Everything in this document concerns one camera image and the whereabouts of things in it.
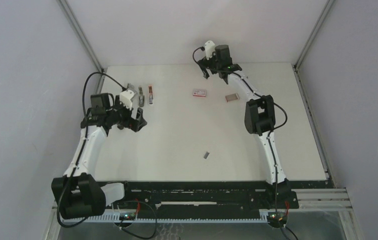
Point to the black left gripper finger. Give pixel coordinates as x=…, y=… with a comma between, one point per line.
x=139, y=115
x=136, y=125

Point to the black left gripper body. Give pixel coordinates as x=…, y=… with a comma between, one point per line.
x=121, y=115

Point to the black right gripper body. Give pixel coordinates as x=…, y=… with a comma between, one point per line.
x=212, y=63

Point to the red white staple box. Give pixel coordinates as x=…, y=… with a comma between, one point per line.
x=199, y=93

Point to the beige small stapler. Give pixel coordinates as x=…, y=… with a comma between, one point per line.
x=141, y=97

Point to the black and grey large stapler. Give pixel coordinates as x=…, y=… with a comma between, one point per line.
x=131, y=87

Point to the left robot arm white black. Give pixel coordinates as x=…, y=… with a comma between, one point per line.
x=77, y=193

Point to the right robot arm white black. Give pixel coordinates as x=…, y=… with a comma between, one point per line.
x=259, y=115

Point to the open grey staple box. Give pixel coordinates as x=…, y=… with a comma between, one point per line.
x=232, y=97

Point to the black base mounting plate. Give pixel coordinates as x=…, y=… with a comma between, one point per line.
x=148, y=212

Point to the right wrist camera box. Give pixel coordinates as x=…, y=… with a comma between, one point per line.
x=209, y=49

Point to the aluminium frame corner post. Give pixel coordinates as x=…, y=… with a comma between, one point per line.
x=79, y=32

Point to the right aluminium frame post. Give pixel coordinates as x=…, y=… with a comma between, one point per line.
x=316, y=28

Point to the aluminium front rail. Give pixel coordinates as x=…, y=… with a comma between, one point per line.
x=321, y=198

